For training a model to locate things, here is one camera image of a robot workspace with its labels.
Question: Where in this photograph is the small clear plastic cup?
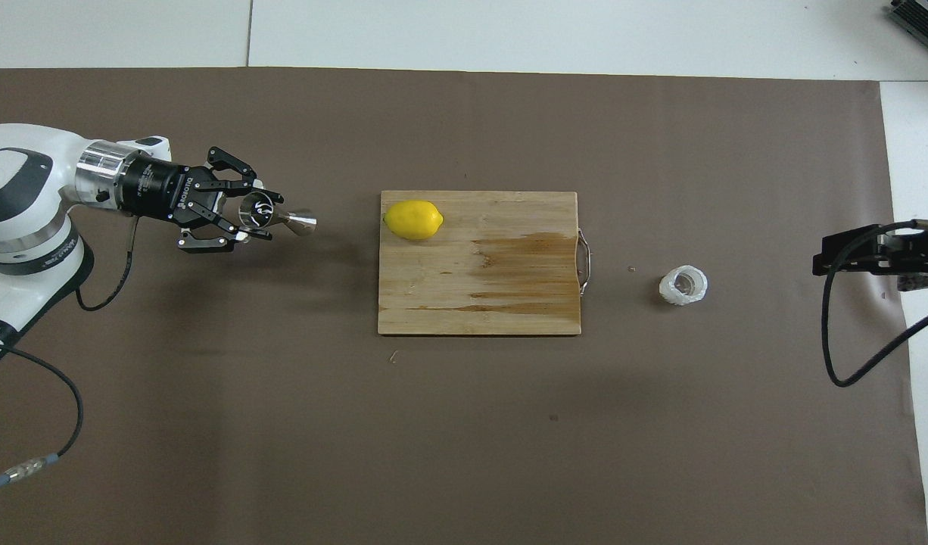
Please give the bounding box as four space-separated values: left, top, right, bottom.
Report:
659 265 708 307

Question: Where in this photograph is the grey ribbed metal device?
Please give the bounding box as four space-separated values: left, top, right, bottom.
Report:
888 0 928 54

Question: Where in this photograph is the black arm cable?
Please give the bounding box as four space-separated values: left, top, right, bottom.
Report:
0 214 136 491
821 217 928 388

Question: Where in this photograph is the yellow lemon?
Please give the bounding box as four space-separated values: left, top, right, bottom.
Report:
383 200 444 241

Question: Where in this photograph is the brown paper table mat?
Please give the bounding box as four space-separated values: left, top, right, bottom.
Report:
0 67 928 545

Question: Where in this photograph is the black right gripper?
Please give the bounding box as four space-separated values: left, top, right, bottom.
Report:
812 210 928 293

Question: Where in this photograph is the wooden cutting board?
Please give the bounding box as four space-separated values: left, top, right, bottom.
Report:
378 190 592 336

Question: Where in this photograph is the steel double jigger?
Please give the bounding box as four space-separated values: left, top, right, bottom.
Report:
238 192 318 237

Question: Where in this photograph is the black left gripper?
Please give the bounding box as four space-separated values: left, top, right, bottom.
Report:
119 145 285 254

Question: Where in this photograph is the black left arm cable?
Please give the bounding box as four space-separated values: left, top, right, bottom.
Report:
0 214 136 491

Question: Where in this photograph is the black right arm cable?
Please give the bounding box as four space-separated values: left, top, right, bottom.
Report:
821 217 928 388

